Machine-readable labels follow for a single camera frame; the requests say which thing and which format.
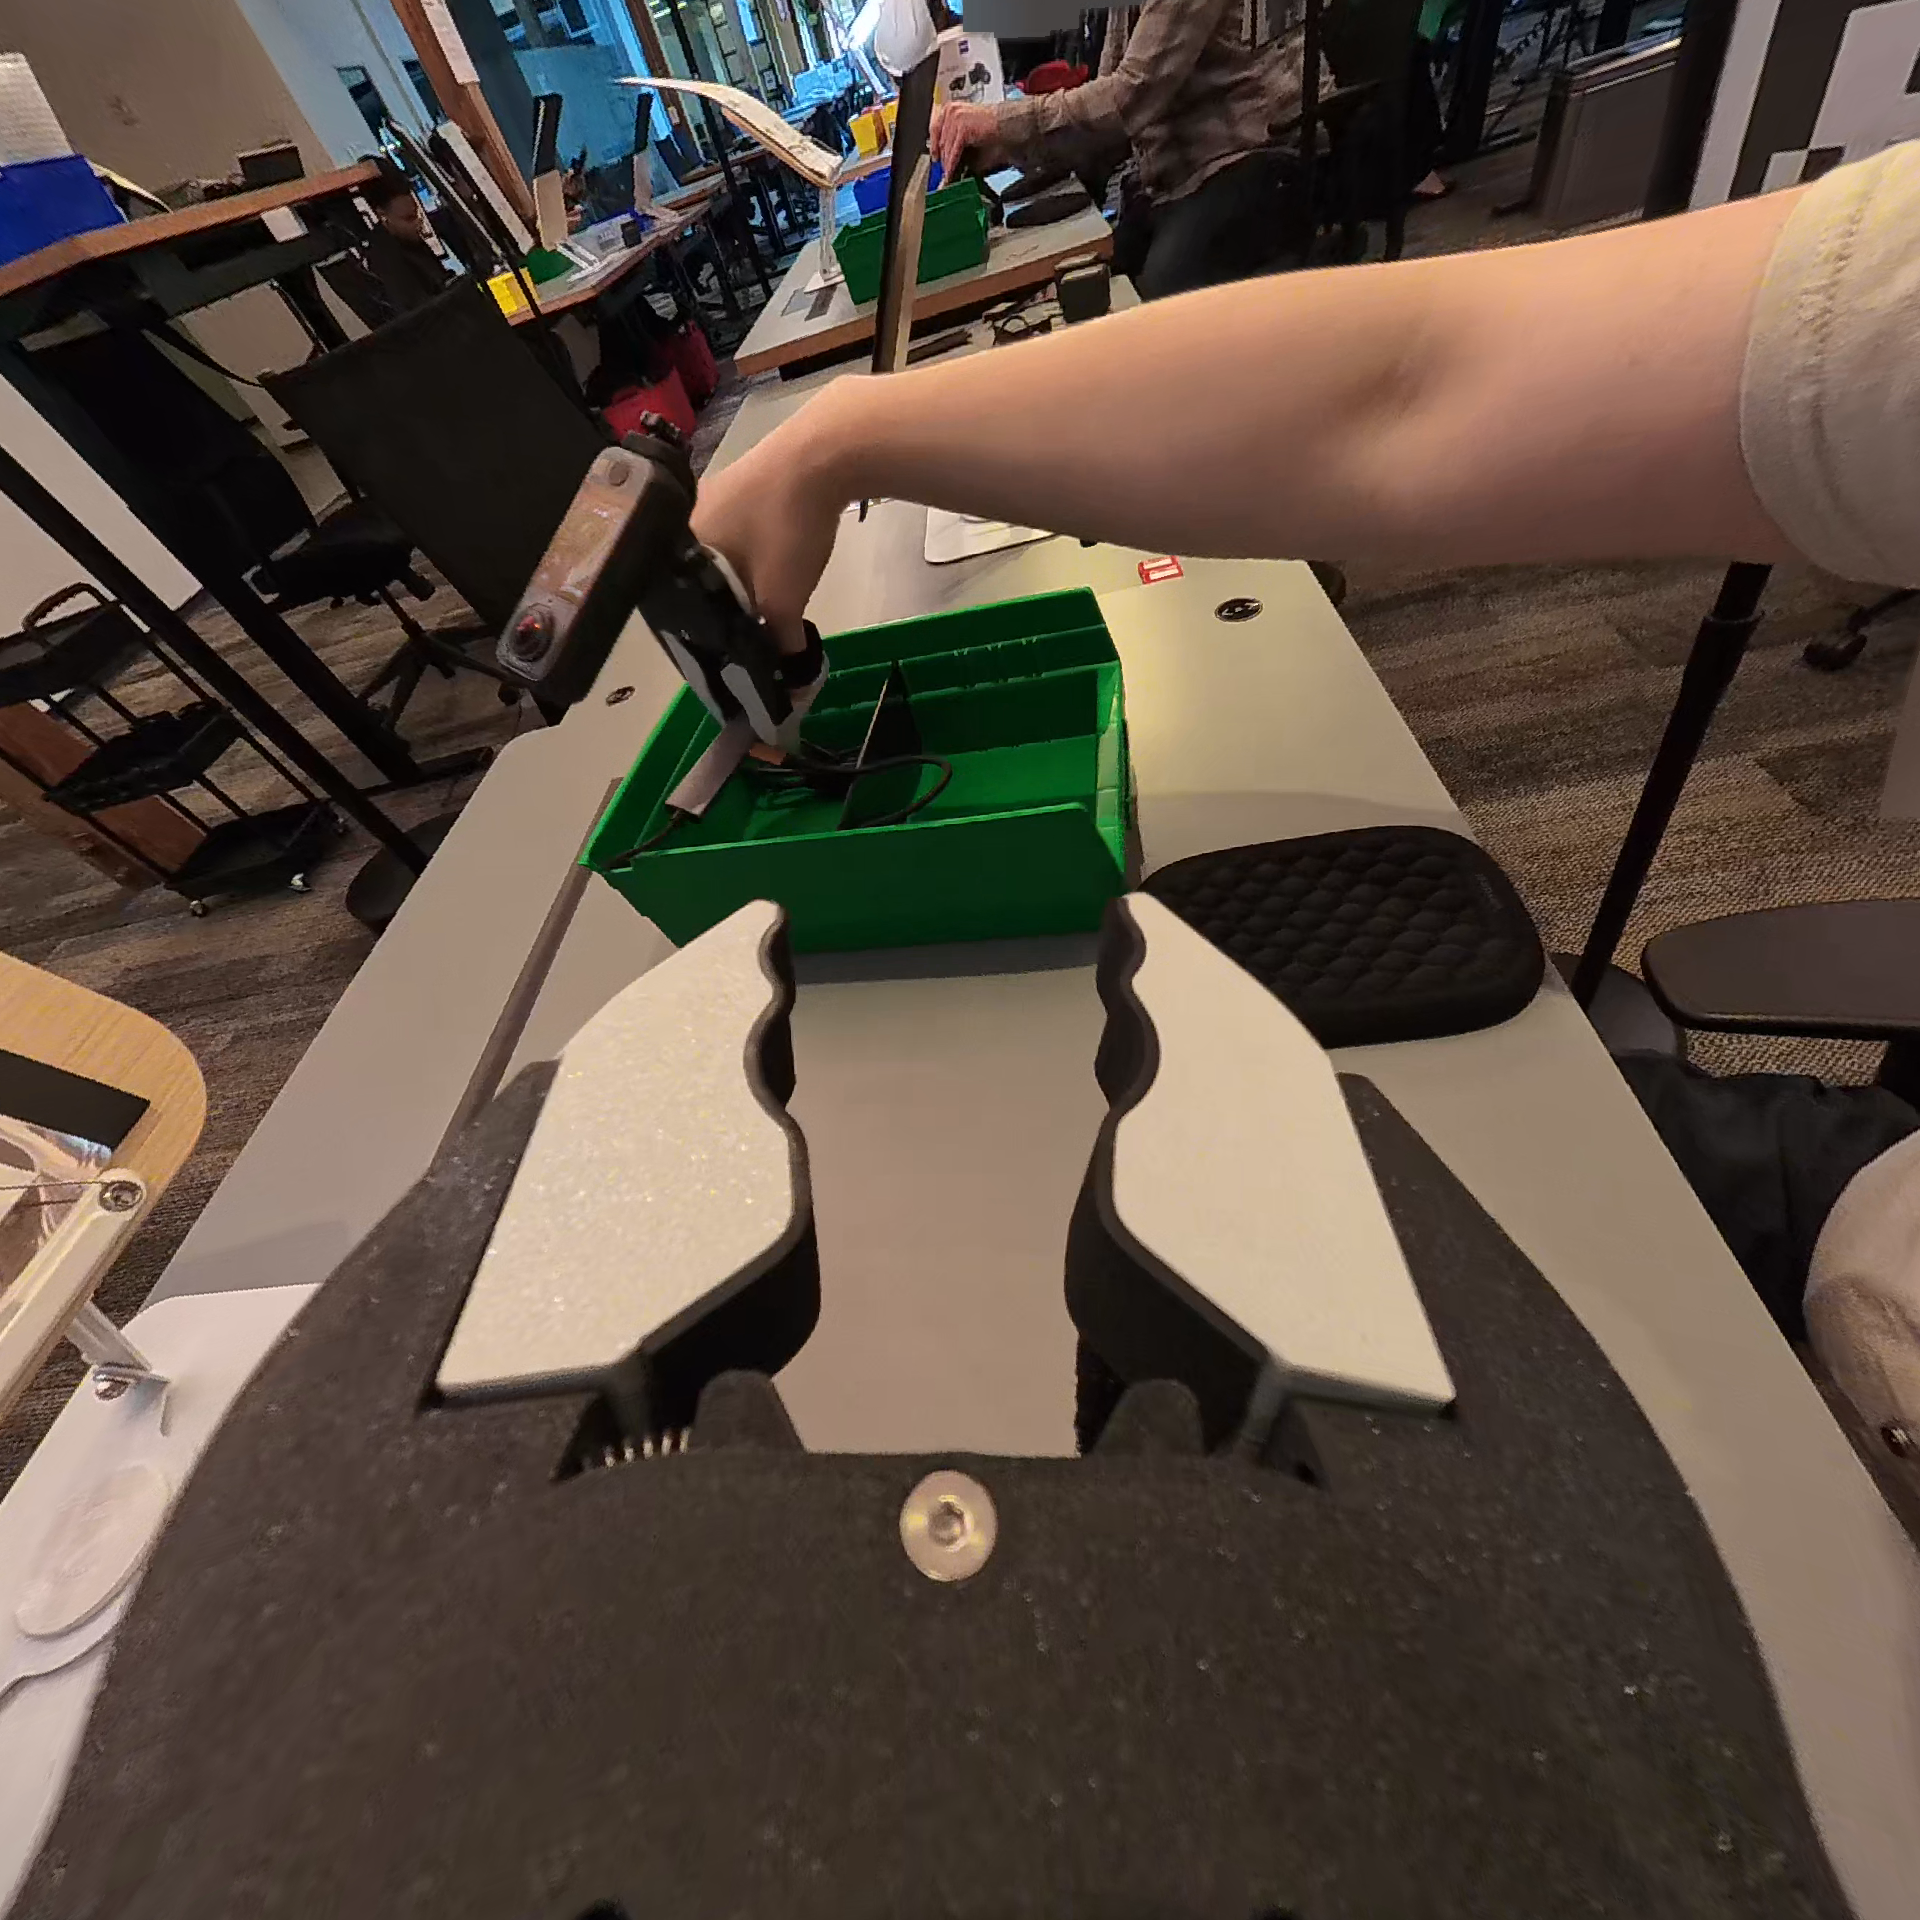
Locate black office chair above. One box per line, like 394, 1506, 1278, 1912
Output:
259, 274, 607, 725

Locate person's right hand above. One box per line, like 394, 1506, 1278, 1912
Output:
691, 374, 888, 634

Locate black chair armrest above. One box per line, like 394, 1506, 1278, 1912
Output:
1639, 895, 1920, 1039

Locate wooden standing desk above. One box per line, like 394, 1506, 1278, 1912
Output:
0, 163, 386, 840

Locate rounded wooden table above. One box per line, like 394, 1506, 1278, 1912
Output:
0, 948, 210, 1404

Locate person's pale trousers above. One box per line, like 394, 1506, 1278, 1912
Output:
1796, 1131, 1920, 1509

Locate dark bag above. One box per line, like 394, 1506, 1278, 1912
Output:
1615, 1046, 1920, 1352

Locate green plastic bin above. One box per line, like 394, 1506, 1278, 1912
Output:
579, 584, 1133, 957

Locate black rolling cart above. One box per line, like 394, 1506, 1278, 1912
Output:
0, 583, 344, 922

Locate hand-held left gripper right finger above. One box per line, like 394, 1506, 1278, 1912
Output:
1068, 891, 1460, 1426

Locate black bin divider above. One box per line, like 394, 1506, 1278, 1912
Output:
836, 662, 935, 830

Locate black metal pole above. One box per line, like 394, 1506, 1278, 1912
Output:
1563, 560, 1776, 1011

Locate red bag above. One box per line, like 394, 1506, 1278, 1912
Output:
597, 364, 702, 448

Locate person's right forearm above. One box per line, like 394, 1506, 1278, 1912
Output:
838, 188, 1800, 606

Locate blue storage bin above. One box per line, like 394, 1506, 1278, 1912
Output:
0, 150, 134, 269

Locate black usb-c cable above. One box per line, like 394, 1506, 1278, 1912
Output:
604, 748, 957, 875

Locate green storage bin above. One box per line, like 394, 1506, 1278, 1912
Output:
829, 173, 999, 304

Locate black quilted wrist pad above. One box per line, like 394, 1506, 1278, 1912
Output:
1136, 823, 1549, 1052

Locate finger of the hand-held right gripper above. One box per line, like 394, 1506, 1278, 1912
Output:
663, 717, 784, 826

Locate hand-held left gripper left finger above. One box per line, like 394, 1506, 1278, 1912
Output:
431, 900, 823, 1420

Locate white stand base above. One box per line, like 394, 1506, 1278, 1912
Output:
0, 1286, 309, 1704

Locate pale shirt sleeve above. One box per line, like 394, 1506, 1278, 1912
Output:
1738, 141, 1920, 590

